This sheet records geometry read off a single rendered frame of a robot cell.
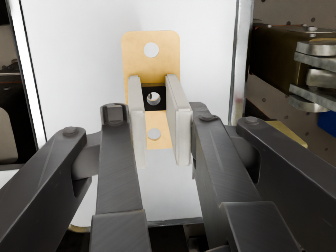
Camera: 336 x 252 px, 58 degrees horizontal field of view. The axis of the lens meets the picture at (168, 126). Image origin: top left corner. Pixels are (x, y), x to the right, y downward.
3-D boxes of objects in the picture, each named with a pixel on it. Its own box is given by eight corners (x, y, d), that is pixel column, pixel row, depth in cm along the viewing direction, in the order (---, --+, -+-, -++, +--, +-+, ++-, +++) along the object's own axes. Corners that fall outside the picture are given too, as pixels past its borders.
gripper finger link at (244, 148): (198, 140, 12) (269, 137, 13) (182, 101, 17) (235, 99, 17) (197, 172, 13) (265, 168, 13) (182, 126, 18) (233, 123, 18)
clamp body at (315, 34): (207, 13, 57) (304, 34, 25) (257, 12, 58) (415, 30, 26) (206, 49, 60) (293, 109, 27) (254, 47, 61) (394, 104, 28)
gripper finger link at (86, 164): (133, 177, 13) (59, 182, 12) (131, 129, 17) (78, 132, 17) (130, 145, 12) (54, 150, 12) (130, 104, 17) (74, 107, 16)
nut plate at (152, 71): (120, 31, 19) (119, 33, 18) (180, 30, 20) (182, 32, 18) (129, 149, 23) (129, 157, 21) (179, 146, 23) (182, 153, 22)
